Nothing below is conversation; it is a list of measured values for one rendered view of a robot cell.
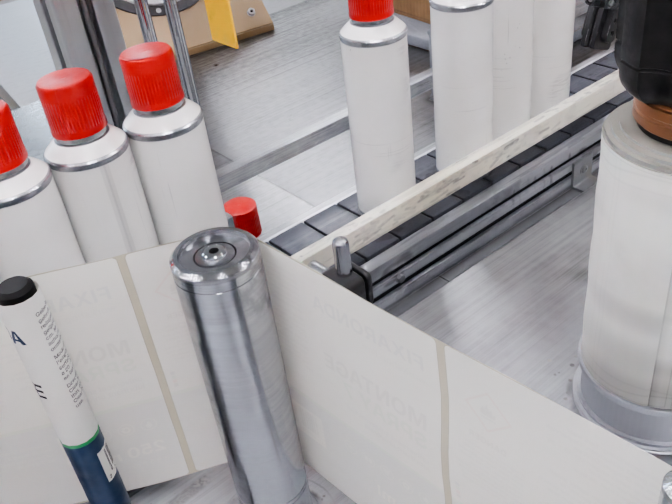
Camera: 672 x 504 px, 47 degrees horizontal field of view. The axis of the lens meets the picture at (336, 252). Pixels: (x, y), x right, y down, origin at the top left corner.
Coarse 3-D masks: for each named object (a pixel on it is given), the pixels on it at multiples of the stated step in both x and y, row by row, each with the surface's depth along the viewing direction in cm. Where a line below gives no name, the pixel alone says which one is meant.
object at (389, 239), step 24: (576, 72) 86; (600, 72) 85; (624, 96) 80; (576, 120) 77; (552, 144) 74; (432, 168) 72; (504, 168) 71; (456, 192) 69; (312, 216) 68; (336, 216) 68; (432, 216) 66; (288, 240) 65; (312, 240) 65; (384, 240) 64; (360, 264) 62
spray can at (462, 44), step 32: (448, 0) 61; (480, 0) 61; (448, 32) 62; (480, 32) 62; (448, 64) 64; (480, 64) 63; (448, 96) 65; (480, 96) 65; (448, 128) 67; (480, 128) 67; (448, 160) 69
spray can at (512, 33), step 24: (504, 0) 65; (528, 0) 66; (504, 24) 66; (528, 24) 67; (504, 48) 68; (528, 48) 68; (504, 72) 69; (528, 72) 70; (504, 96) 70; (528, 96) 71; (504, 120) 72; (528, 120) 73
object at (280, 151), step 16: (576, 0) 81; (576, 16) 81; (416, 80) 69; (432, 80) 70; (304, 128) 64; (320, 128) 64; (336, 128) 65; (272, 144) 62; (288, 144) 62; (304, 144) 63; (240, 160) 60; (256, 160) 60; (272, 160) 61; (224, 176) 59; (240, 176) 60
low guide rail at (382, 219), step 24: (576, 96) 73; (600, 96) 75; (552, 120) 71; (504, 144) 68; (528, 144) 70; (456, 168) 65; (480, 168) 67; (408, 192) 63; (432, 192) 64; (360, 216) 61; (384, 216) 61; (408, 216) 63; (360, 240) 60
